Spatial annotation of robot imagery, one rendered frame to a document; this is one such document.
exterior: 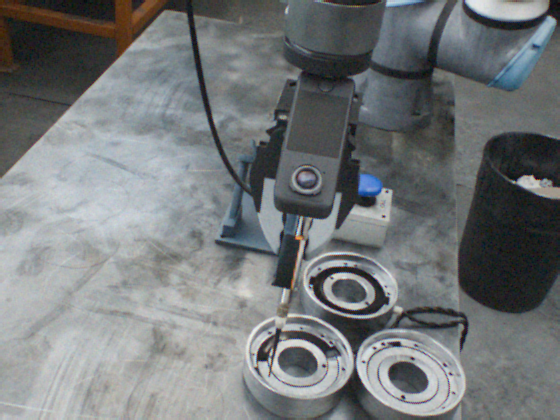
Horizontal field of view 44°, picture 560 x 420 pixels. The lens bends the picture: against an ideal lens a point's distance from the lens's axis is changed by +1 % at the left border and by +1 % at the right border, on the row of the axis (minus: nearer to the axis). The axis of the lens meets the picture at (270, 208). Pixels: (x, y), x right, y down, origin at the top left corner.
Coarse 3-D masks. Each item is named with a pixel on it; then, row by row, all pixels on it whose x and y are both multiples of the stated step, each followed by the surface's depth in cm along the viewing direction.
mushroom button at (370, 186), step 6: (360, 180) 85; (366, 180) 85; (372, 180) 85; (378, 180) 86; (360, 186) 84; (366, 186) 84; (372, 186) 84; (378, 186) 85; (360, 192) 84; (366, 192) 84; (372, 192) 84; (378, 192) 85; (366, 198) 86
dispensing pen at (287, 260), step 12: (300, 216) 64; (300, 228) 64; (288, 240) 62; (300, 240) 62; (288, 252) 62; (288, 264) 62; (276, 276) 62; (288, 276) 62; (288, 288) 62; (288, 300) 64; (276, 312) 64; (276, 324) 64; (276, 336) 64; (276, 348) 64
